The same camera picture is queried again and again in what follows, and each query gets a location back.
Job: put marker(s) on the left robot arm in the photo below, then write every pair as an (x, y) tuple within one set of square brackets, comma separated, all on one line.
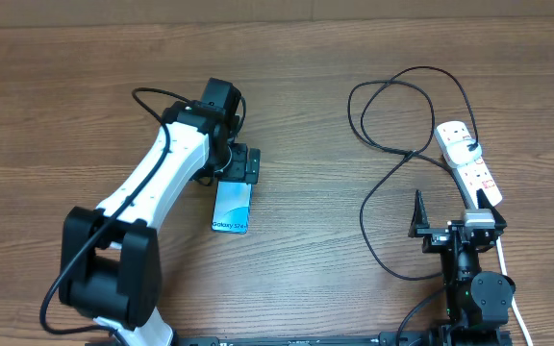
[(110, 263)]

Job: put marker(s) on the white charger adapter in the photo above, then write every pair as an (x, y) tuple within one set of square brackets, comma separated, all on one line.
[(458, 146)]

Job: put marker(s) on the white power strip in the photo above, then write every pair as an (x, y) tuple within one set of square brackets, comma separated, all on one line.
[(474, 176)]

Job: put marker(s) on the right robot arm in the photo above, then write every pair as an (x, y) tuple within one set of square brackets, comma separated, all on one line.
[(477, 301)]

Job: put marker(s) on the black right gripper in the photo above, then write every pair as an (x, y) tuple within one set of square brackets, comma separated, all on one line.
[(434, 236)]

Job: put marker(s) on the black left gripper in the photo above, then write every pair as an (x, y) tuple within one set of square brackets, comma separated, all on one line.
[(239, 170)]

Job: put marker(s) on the Samsung Galaxy smartphone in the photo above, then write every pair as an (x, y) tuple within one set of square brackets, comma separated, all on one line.
[(232, 207)]

